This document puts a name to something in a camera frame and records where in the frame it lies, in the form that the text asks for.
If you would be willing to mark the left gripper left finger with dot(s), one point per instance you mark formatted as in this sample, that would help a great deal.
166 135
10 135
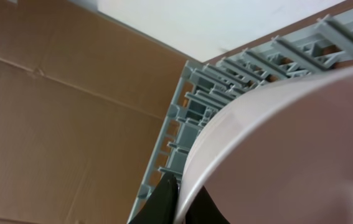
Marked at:
161 205

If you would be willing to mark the grey plastic dishwasher rack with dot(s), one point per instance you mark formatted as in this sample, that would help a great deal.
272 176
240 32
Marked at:
204 89

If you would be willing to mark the white bowl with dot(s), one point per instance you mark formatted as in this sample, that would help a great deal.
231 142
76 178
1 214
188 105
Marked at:
282 153

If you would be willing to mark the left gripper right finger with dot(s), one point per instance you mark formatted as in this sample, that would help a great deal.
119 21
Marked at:
203 210

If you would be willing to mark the brown cardboard panel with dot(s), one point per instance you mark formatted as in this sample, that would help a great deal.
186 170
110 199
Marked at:
82 100

